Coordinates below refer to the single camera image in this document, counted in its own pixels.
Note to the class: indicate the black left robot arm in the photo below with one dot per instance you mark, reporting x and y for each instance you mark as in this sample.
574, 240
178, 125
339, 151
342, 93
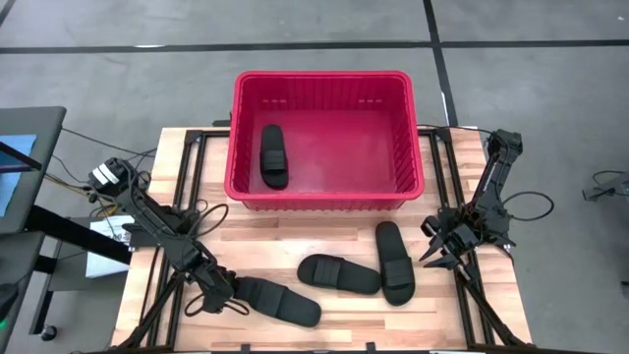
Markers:
147, 211

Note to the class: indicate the red plastic bin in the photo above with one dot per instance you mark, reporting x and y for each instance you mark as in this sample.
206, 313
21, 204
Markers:
324, 152

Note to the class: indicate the blue display screen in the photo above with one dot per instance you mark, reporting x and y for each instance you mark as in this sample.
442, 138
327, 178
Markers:
15, 177

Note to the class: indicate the dark grey desk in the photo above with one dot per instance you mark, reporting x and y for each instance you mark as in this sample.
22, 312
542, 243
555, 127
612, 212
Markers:
49, 147

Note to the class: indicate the black caster wheel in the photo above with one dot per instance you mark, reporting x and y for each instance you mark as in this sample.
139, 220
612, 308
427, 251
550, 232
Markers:
48, 333

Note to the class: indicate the black desk leg frame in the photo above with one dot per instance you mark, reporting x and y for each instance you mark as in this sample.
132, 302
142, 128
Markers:
78, 233

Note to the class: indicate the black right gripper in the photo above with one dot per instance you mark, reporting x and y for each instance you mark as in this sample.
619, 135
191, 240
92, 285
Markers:
464, 233

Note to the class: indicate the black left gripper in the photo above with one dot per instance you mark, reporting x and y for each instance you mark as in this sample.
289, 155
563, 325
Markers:
216, 287

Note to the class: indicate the white paper sheet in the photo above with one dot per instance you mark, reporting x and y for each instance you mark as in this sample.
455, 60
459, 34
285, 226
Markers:
105, 246

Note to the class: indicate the black foam slide sandal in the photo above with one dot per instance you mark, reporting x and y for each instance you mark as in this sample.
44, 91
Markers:
273, 157
395, 265
339, 274
285, 302

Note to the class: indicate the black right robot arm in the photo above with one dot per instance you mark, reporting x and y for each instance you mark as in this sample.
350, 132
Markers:
496, 182

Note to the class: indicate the black aluminium frame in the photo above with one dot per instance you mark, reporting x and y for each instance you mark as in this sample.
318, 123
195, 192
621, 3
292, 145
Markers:
444, 172
194, 172

